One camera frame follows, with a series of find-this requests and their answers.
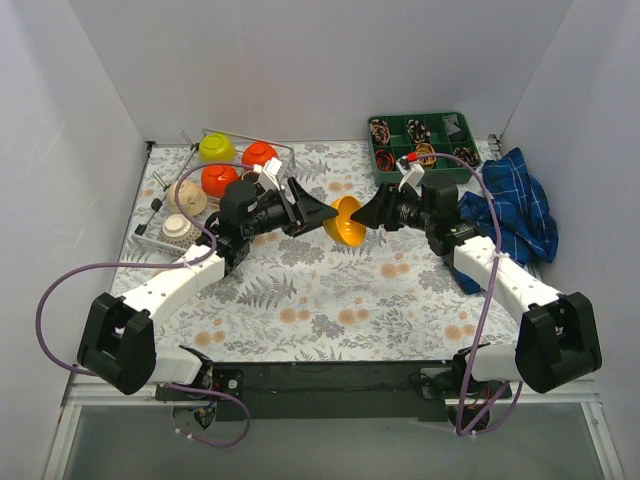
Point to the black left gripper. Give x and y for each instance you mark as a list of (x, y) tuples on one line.
[(292, 211)]

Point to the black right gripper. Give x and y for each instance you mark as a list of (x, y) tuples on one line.
[(390, 208)]

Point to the yellow bowl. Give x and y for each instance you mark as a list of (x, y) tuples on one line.
[(341, 228)]

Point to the brown white patterned bowl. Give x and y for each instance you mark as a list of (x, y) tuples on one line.
[(177, 231)]

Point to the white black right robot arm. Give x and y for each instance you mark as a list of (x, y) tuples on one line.
[(557, 338)]

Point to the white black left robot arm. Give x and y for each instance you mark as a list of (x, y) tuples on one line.
[(118, 343)]

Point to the green compartment tray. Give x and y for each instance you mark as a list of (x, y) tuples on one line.
[(425, 134)]

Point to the orange bowl rear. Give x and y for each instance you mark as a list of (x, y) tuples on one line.
[(258, 153)]

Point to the orange bowl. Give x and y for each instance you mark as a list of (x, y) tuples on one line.
[(216, 177), (258, 153)]

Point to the floral table mat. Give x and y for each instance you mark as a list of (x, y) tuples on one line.
[(309, 298)]

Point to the orange bowl front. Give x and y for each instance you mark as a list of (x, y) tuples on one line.
[(216, 177)]

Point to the lime green bowl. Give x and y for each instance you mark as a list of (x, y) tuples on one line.
[(216, 147)]

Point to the beige bowl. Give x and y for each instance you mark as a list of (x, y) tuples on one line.
[(190, 195)]

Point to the blue plaid cloth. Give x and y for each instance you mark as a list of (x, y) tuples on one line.
[(528, 230)]

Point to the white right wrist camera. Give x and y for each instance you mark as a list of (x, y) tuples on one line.
[(411, 169)]

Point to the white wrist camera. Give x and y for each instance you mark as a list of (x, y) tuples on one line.
[(411, 169), (267, 174)]

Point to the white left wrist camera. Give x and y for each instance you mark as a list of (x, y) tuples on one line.
[(267, 174)]

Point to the metal wire dish rack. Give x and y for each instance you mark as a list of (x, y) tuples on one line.
[(191, 180)]

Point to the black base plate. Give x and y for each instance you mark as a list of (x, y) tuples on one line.
[(341, 390)]

